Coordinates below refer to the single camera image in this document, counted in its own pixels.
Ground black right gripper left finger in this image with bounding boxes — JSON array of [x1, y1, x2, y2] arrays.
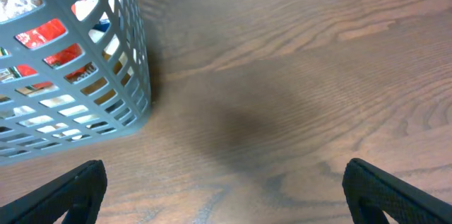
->
[[1, 160, 107, 224]]

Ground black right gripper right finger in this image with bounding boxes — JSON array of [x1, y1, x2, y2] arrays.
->
[[342, 158, 451, 224]]

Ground orange red noodle package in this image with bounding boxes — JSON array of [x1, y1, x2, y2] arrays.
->
[[1, 18, 86, 95]]

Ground beige paper pouch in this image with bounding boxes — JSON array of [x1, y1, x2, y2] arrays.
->
[[79, 35, 134, 105]]

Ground blue tissue multipack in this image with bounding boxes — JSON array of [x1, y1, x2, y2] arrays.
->
[[93, 19, 110, 33]]

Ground grey plastic basket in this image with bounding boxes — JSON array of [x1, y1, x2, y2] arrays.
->
[[1, 0, 151, 165]]

